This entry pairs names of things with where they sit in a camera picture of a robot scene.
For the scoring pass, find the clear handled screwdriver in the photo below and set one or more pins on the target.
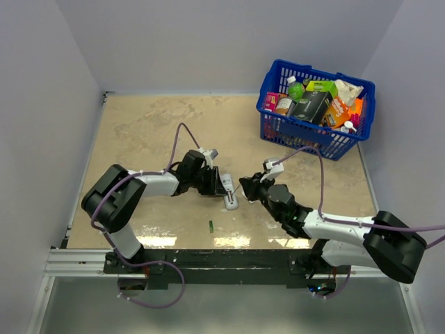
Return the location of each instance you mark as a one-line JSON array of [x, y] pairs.
[[238, 189]]

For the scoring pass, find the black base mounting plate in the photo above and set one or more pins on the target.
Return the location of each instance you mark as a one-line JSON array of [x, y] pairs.
[[293, 268]]

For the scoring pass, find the white crumpled bag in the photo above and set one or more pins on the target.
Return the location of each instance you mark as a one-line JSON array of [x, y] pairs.
[[347, 92]]

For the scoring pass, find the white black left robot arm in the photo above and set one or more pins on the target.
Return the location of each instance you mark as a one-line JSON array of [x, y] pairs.
[[111, 202]]

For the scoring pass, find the orange razor package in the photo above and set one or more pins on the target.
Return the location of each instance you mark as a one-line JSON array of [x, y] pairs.
[[336, 115]]

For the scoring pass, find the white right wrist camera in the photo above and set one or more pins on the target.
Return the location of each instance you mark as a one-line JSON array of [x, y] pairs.
[[272, 169]]

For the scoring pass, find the bright orange package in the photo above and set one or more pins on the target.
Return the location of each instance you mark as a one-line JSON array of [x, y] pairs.
[[356, 108]]

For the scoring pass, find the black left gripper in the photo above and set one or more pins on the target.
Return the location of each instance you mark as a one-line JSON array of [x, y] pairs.
[[215, 186]]

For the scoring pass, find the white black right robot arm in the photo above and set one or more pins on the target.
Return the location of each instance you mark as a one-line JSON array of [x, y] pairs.
[[379, 242]]

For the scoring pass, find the orange jar white label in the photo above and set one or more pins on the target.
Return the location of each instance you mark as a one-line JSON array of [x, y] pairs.
[[284, 106]]

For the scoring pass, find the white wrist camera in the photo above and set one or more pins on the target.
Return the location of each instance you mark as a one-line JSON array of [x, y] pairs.
[[272, 169], [209, 155]]

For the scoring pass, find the pink box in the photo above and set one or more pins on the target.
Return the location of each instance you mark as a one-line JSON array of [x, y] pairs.
[[271, 100]]

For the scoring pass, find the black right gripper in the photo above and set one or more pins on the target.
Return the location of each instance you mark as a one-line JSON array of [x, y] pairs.
[[251, 186]]

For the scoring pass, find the green bottle white cap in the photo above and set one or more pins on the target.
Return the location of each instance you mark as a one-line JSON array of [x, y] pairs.
[[295, 89]]

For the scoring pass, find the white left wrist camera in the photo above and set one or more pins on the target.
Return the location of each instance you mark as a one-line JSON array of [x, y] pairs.
[[209, 155]]

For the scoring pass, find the black green razor box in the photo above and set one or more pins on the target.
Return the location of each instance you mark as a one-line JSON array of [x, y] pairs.
[[314, 102]]

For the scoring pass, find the blue plastic basket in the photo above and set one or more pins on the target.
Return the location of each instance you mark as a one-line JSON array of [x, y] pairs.
[[293, 133]]

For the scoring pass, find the white remote control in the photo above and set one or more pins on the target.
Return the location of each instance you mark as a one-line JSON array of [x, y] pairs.
[[228, 184]]

